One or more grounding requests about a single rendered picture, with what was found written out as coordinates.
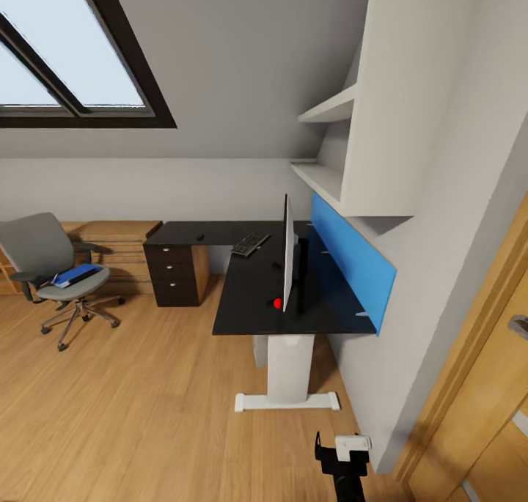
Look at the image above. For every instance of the swivel chair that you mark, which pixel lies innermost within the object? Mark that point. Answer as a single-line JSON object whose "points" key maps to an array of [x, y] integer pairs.
{"points": [[39, 249]]}

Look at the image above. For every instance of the keyboard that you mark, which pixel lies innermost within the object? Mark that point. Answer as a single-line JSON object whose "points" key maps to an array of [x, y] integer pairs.
{"points": [[250, 243]]}

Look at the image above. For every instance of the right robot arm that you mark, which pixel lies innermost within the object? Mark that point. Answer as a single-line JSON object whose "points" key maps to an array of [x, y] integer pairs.
{"points": [[346, 463]]}

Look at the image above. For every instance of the desktop computer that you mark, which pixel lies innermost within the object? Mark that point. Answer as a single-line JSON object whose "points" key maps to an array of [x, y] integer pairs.
{"points": [[260, 347]]}

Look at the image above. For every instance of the fixed window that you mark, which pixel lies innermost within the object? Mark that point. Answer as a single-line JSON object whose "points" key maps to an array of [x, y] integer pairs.
{"points": [[75, 64]]}

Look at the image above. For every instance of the monitor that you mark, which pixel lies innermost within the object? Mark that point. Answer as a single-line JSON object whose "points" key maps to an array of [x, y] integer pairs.
{"points": [[288, 241]]}

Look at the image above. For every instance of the folder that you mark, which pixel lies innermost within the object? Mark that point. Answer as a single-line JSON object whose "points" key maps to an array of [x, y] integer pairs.
{"points": [[75, 274]]}

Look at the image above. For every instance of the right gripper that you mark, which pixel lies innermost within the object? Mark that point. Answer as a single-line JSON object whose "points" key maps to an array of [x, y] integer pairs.
{"points": [[331, 465]]}

